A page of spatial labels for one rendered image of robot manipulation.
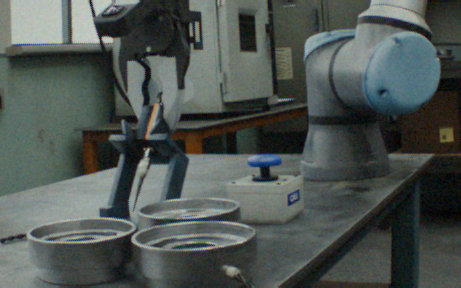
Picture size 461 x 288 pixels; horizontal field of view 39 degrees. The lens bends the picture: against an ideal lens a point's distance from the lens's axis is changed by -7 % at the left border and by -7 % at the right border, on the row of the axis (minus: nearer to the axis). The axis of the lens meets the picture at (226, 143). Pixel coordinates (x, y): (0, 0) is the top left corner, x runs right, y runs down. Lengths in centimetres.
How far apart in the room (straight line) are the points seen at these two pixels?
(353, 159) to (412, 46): 22
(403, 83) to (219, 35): 200
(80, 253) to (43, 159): 236
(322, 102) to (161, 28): 34
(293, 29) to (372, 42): 362
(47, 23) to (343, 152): 222
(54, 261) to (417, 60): 59
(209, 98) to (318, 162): 186
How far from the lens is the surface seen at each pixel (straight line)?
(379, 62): 94
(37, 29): 307
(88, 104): 319
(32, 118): 288
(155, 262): 55
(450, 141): 408
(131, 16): 80
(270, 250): 68
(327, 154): 108
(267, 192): 79
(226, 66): 289
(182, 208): 76
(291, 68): 458
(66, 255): 59
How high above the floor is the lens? 97
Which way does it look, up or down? 6 degrees down
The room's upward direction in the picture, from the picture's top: 3 degrees counter-clockwise
